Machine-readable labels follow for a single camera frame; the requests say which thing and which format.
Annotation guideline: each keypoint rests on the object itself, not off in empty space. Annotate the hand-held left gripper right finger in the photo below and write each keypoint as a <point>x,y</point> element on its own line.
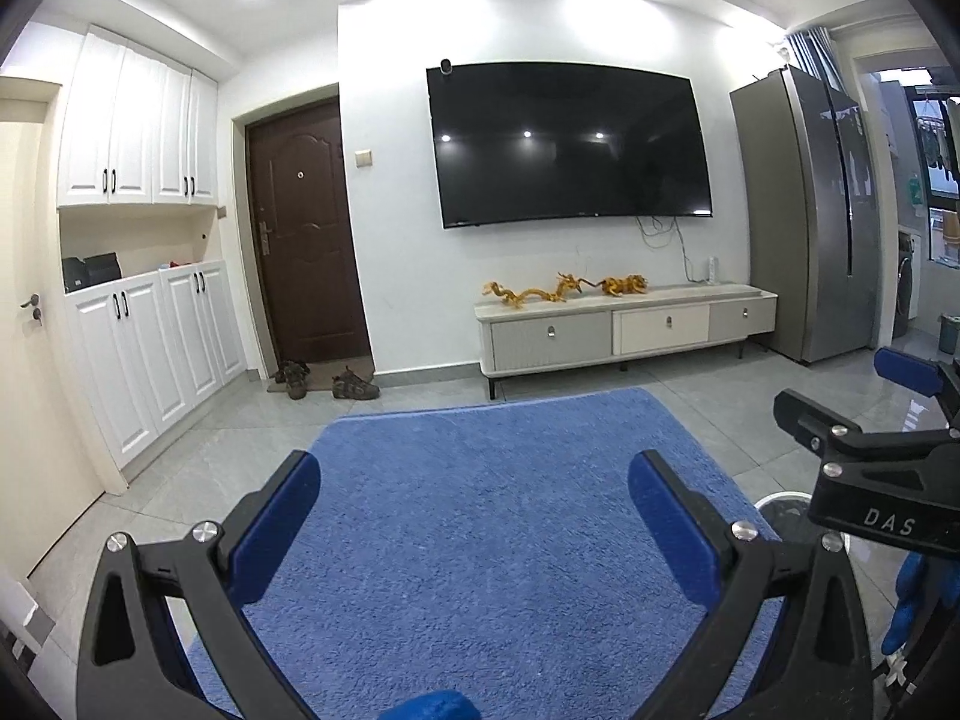
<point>675,532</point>

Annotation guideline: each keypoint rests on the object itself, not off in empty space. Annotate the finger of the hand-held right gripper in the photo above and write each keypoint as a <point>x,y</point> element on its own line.
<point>806,420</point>
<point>911,373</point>

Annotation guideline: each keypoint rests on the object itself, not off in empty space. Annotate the long golden dragon figurine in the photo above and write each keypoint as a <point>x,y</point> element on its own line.
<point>536,292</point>

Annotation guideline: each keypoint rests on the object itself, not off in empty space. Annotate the grey double-door refrigerator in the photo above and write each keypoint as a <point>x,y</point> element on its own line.
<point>795,225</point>

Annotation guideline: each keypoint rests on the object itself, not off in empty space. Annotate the short golden animal figurine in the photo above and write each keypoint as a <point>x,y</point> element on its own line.
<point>622,286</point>

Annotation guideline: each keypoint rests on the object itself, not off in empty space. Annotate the blue curtain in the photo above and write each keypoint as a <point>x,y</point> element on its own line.
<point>810,52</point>

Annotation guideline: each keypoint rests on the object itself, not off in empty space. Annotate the person's left hand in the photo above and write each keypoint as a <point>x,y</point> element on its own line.
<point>431,706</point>

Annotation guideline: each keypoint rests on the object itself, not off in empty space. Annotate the white wall cabinet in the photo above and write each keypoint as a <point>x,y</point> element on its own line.
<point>135,120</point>

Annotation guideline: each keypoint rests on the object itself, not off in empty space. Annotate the grey plastic bucket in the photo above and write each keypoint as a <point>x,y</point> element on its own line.
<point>949,335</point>

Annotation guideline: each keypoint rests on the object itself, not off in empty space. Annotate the white base cabinet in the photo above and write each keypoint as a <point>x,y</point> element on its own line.
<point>150,360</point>

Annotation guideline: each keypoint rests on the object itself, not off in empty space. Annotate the grey washing machine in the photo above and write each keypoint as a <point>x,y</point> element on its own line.
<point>910,285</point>

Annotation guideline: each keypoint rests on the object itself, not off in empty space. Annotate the black wall television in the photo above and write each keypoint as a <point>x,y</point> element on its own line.
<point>570,142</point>

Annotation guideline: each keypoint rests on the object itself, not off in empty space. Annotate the person's right hand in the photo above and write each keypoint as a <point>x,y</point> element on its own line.
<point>907,600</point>

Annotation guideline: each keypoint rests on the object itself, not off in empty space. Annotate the beige wall switch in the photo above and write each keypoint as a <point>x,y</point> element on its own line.
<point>363,159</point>

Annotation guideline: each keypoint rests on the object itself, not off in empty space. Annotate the white and grey television cabinet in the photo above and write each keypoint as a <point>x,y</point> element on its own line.
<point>600,330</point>

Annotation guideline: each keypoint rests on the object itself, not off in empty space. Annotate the white round waste bin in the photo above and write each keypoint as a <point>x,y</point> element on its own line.
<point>780,514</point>

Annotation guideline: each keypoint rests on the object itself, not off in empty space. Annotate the dark brown entrance door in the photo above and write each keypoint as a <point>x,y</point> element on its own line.
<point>307,240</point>

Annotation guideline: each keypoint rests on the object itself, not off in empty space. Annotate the hanging laundry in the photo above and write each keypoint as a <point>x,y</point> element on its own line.
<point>937,139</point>

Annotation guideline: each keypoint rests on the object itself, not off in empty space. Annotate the blue fluffy mat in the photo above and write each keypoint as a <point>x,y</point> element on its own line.
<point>465,540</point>

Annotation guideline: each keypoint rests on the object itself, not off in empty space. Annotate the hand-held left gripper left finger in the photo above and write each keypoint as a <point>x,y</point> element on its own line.
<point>274,525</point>

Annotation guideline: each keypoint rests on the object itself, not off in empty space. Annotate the white router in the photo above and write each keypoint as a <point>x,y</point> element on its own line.
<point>712,271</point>

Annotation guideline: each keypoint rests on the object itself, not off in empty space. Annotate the black boxes on shelf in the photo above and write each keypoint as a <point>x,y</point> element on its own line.
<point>91,274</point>

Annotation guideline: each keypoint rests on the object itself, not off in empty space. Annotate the cream interior door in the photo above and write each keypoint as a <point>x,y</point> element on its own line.
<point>37,405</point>

